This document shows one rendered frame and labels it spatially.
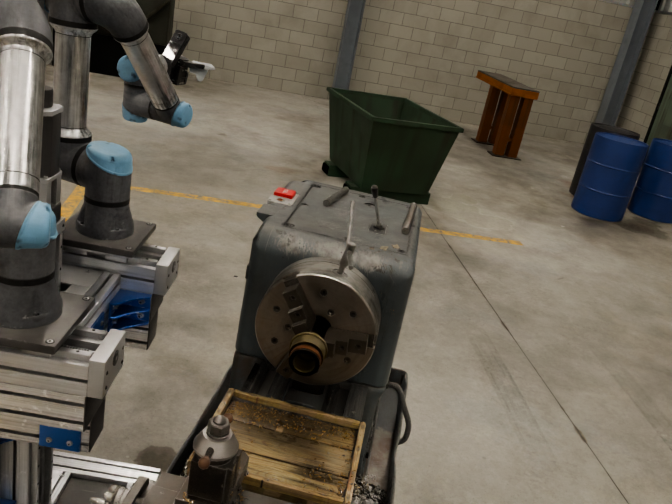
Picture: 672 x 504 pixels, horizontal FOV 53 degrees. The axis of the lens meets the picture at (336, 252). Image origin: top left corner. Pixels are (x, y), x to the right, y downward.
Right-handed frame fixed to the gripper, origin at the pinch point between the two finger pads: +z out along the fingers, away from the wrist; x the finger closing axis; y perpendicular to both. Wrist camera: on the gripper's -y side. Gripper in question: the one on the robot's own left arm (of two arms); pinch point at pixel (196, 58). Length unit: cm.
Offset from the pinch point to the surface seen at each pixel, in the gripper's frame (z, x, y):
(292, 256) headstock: -41, 67, 29
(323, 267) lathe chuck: -49, 79, 24
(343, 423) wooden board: -59, 100, 56
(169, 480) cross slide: -107, 80, 51
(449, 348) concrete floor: 173, 107, 145
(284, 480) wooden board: -85, 97, 57
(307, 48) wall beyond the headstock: 866, -333, 128
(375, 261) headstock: -34, 88, 23
